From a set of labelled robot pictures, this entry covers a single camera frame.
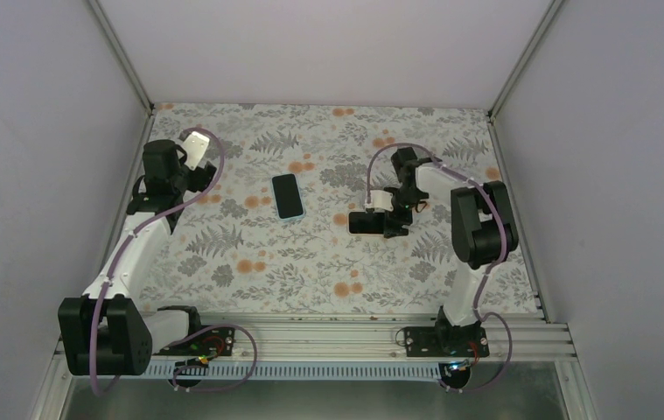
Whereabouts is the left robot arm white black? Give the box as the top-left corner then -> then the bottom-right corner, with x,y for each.
58,131 -> 225,377

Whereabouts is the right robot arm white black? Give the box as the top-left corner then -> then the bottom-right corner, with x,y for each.
368,143 -> 519,356

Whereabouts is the phone in blue case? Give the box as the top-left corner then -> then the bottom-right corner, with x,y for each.
271,173 -> 305,221

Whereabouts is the floral patterned table mat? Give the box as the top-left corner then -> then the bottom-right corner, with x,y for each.
131,102 -> 542,316

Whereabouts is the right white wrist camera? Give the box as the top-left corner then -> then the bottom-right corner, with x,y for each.
364,190 -> 394,212

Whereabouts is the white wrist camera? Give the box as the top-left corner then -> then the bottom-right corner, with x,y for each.
182,131 -> 211,171
364,190 -> 394,212

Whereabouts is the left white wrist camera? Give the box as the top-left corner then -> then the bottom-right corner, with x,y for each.
182,131 -> 211,171

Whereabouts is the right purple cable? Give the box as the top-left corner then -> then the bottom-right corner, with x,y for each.
365,142 -> 514,326

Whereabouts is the purple cable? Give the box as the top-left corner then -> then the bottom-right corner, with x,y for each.
365,142 -> 514,326
87,127 -> 227,396

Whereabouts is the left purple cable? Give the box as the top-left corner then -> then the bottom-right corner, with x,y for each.
87,127 -> 227,396

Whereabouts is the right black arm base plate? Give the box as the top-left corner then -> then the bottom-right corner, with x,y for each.
394,324 -> 490,358

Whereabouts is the aluminium rail base frame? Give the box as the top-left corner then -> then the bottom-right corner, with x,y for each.
32,314 -> 597,419

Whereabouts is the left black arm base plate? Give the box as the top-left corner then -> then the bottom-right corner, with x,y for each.
157,327 -> 235,358

